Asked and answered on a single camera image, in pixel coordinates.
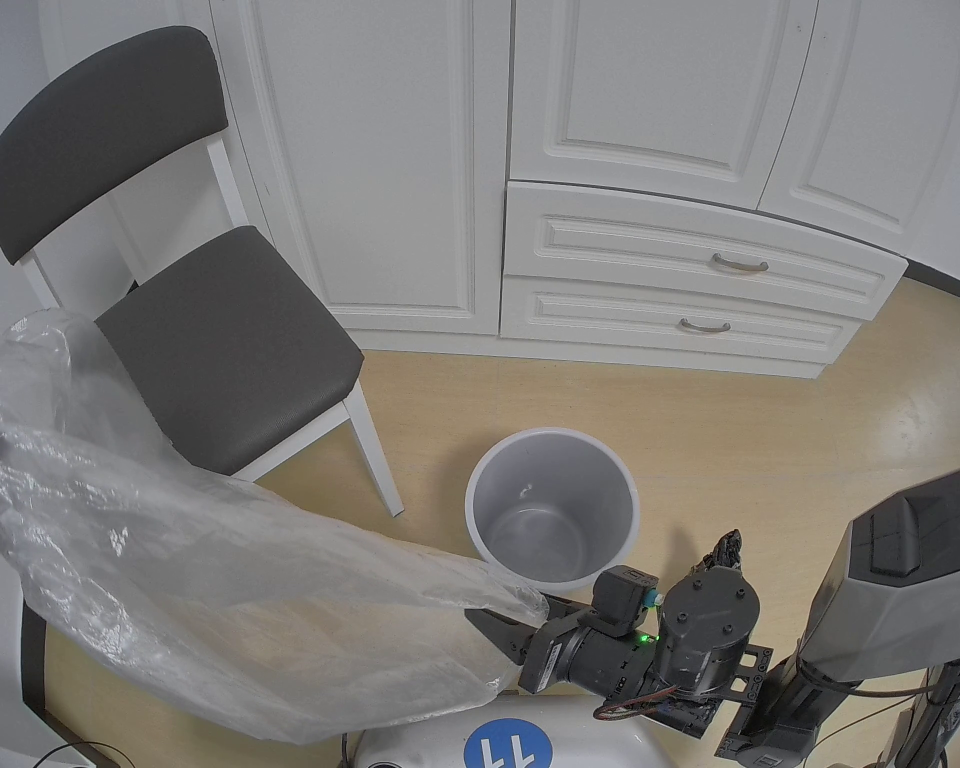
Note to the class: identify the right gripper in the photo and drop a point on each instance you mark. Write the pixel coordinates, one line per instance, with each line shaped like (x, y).
(592, 660)

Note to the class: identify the black plastic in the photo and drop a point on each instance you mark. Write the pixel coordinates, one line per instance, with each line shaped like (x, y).
(727, 547)

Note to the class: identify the clear plastic bag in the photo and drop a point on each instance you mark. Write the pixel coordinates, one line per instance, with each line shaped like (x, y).
(187, 562)

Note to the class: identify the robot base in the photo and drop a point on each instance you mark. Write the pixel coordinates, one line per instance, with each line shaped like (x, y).
(420, 742)

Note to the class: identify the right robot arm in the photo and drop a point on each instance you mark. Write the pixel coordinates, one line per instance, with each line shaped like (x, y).
(862, 585)

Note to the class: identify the light grey trash bin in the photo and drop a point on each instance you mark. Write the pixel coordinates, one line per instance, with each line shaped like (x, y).
(555, 487)

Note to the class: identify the white chair with grey seat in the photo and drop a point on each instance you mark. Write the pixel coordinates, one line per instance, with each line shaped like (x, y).
(225, 337)

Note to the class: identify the white wardrobe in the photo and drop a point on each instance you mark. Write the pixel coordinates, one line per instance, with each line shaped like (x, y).
(637, 112)

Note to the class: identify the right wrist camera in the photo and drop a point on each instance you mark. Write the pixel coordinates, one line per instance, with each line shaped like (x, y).
(622, 592)

